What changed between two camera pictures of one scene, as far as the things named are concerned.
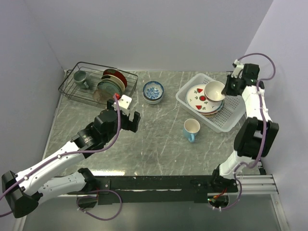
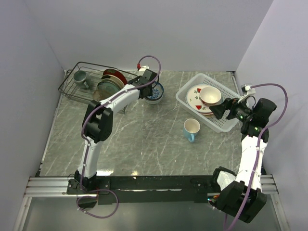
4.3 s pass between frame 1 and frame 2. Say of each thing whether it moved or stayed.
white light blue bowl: stayed
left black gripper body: moved
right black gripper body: moved
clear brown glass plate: stayed
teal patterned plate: stayed
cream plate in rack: stayed
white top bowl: moved
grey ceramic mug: stayed
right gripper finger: moved
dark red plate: stayed
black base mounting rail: stayed
